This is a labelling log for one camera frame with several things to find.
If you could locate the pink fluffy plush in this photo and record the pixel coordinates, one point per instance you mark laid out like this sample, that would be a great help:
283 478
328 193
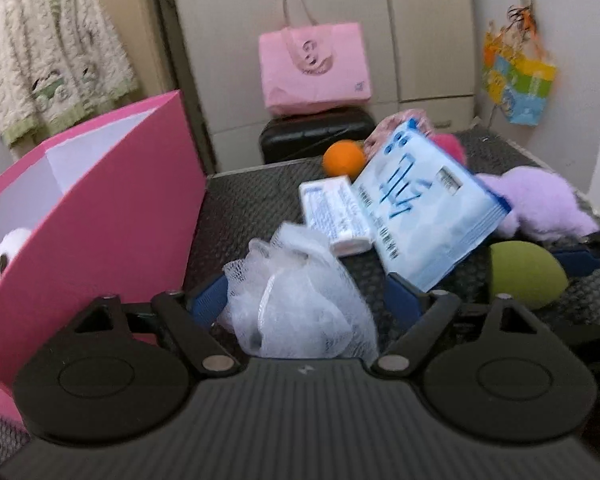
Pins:
450 146

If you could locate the black honeycomb mat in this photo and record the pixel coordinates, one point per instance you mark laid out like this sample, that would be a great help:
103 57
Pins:
250 200

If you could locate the purple plush toy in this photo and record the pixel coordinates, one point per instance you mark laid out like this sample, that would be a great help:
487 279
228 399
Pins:
540 200

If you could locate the pink floral cloth cap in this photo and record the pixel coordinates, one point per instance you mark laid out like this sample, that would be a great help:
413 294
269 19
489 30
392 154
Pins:
380 135

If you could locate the colourful gift bag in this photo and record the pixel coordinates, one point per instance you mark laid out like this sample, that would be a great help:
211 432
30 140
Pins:
520 85

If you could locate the white plush toy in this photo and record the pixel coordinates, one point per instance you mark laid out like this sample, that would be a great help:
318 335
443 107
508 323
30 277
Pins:
12 250

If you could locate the black suitcase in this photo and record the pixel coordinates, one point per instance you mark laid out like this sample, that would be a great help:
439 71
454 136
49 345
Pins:
305 135

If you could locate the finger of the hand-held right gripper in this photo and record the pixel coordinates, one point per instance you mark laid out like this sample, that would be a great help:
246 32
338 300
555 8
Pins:
575 261

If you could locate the beige wardrobe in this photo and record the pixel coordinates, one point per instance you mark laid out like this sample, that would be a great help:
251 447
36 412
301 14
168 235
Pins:
220 35

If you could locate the green makeup sponge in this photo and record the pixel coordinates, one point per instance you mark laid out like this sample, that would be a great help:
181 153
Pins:
520 272

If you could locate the orange makeup sponge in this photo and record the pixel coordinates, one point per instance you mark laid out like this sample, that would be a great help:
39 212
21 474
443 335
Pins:
342 159

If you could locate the cream fleece jacket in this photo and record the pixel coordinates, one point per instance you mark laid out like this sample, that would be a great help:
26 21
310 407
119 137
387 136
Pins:
45 45

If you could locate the white mesh bath sponge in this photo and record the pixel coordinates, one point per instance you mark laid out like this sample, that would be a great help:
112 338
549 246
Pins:
300 305

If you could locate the pink storage box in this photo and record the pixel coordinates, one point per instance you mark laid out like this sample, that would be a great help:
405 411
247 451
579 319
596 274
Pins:
105 230

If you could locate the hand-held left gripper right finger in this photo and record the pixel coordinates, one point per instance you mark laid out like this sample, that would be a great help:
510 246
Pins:
402 300

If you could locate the pink tote bag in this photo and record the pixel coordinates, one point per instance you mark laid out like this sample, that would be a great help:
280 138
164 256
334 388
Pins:
310 85

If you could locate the small white tissue pack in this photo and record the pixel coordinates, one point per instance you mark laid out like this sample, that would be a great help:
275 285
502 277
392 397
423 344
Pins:
330 210

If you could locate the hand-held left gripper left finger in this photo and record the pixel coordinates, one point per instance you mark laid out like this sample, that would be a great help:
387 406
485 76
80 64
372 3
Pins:
207 300

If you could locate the blue wet wipes pack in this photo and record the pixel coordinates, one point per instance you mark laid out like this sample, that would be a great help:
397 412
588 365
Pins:
420 210

